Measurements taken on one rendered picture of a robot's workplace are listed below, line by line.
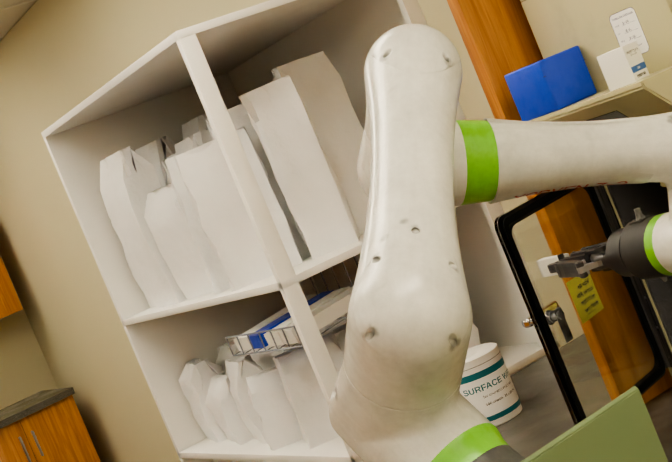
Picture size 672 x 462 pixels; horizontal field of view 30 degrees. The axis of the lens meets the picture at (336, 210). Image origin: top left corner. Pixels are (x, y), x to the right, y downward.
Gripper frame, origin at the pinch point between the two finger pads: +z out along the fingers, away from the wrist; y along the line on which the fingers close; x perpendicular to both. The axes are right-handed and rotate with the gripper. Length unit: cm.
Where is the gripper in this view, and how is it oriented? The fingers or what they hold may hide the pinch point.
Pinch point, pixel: (555, 265)
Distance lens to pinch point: 209.3
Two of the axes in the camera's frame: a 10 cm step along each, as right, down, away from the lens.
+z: -4.8, 1.6, 8.6
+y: -7.9, 3.5, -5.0
